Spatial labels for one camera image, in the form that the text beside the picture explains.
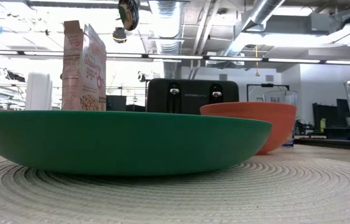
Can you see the pink strawberry yogurt cereal box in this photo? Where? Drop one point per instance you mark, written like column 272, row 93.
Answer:
column 83, row 68

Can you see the black toaster with chrome knobs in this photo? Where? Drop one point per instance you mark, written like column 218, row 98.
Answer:
column 193, row 96

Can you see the black box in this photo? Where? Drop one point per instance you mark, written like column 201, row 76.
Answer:
column 116, row 103

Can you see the green plate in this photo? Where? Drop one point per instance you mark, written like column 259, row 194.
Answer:
column 115, row 143

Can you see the long LED light bar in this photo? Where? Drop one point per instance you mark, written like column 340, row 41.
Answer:
column 233, row 58

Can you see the round woven beige placemat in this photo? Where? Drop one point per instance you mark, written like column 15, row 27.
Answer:
column 193, row 199

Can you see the orange bowl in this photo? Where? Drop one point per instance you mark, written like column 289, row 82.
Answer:
column 268, row 121

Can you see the clear glass tumbler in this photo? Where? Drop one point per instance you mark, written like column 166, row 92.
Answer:
column 282, row 96

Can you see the white plastic container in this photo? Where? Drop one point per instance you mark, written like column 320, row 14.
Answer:
column 38, row 91

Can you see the yellow-green bottle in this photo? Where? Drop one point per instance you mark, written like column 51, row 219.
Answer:
column 323, row 125

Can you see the black cabinet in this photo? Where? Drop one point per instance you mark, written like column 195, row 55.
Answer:
column 333, row 115

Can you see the black dome camera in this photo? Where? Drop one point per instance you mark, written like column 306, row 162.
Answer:
column 119, row 35

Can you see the black aluminium table frame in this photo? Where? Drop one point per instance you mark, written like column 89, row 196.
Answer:
column 324, row 143

